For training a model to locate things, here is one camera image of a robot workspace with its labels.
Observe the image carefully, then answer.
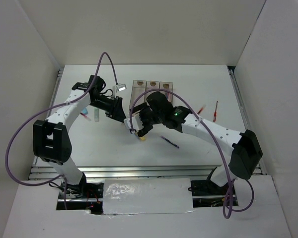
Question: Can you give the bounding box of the green highlighter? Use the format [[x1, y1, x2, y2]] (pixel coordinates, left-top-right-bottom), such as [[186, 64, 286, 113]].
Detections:
[[94, 108, 100, 122]]

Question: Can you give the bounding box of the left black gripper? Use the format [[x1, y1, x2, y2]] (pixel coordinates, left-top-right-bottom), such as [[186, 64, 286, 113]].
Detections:
[[90, 95, 126, 123]]

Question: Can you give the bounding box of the dark purple gel pen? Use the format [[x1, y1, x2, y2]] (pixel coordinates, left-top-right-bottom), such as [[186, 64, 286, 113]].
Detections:
[[160, 135, 180, 149]]

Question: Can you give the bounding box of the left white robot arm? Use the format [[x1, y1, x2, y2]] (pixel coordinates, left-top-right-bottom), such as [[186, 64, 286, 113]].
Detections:
[[33, 75, 126, 198]]

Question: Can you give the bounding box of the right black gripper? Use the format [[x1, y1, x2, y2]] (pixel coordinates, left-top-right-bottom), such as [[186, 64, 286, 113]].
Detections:
[[130, 102, 164, 137]]

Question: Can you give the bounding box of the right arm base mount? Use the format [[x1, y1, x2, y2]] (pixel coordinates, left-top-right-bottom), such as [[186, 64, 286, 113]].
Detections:
[[188, 168, 228, 196]]

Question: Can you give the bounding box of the pink blue pen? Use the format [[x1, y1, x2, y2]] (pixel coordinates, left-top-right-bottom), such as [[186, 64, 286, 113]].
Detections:
[[80, 108, 91, 121]]

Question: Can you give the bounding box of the right clear plastic container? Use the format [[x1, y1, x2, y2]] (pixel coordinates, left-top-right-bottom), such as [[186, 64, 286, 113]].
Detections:
[[160, 82, 173, 103]]

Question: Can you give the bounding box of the left clear plastic container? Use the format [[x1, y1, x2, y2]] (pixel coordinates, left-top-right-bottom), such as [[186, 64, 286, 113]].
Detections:
[[129, 80, 147, 109]]

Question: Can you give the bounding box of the clear plastic container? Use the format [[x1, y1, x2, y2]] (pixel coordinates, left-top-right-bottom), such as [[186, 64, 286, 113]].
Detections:
[[129, 80, 147, 109], [160, 82, 173, 103], [146, 81, 160, 95]]

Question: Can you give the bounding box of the aluminium frame rail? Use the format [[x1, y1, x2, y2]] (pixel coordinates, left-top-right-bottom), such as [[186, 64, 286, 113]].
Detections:
[[27, 64, 268, 179]]

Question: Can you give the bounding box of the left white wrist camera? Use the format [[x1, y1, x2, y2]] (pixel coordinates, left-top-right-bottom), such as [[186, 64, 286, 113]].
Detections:
[[113, 84, 127, 92]]

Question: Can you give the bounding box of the red white pen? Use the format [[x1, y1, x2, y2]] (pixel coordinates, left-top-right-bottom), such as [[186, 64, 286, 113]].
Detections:
[[213, 101, 219, 122]]

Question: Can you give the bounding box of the middle clear plastic container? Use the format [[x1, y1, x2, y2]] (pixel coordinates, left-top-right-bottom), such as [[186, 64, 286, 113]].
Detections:
[[146, 81, 160, 95]]

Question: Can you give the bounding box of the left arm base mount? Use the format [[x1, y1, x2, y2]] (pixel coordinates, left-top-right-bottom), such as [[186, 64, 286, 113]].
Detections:
[[56, 182, 104, 215]]

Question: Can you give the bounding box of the white cover plate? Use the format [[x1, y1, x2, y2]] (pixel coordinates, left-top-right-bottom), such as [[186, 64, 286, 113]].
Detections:
[[103, 178, 194, 215]]

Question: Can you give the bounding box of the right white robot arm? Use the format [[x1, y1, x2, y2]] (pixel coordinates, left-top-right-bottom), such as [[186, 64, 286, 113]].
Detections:
[[124, 91, 263, 194]]

